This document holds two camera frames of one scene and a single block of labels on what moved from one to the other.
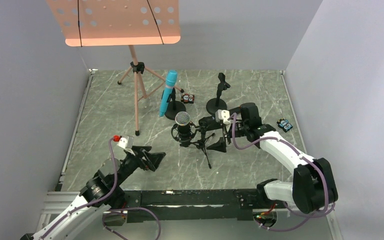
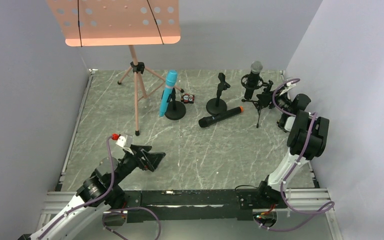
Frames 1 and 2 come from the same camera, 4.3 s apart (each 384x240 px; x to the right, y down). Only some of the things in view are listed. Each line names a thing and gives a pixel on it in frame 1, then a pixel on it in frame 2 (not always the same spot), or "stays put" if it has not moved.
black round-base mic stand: x=173 y=107 stays put
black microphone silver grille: x=182 y=119 -> x=256 y=67
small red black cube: x=187 y=98 stays put
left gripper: x=140 y=157 stays put
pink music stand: x=121 y=23 stays put
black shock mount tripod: x=191 y=134 -> x=266 y=85
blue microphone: x=171 y=76 stays put
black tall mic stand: x=217 y=103 stays put
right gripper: x=227 y=133 -> x=266 y=99
